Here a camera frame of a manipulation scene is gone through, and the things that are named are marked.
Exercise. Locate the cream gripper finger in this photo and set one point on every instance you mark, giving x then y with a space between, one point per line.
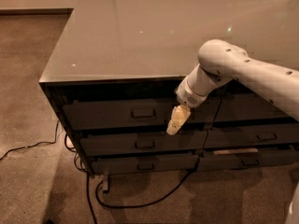
179 116

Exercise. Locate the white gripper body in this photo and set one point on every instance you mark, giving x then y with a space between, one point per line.
189 96

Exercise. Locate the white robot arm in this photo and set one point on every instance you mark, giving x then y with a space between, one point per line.
219 62

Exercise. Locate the dark drawer cabinet counter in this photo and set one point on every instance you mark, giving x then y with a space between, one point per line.
114 50

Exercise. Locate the dark wall baseboard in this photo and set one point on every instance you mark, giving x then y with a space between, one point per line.
36 11

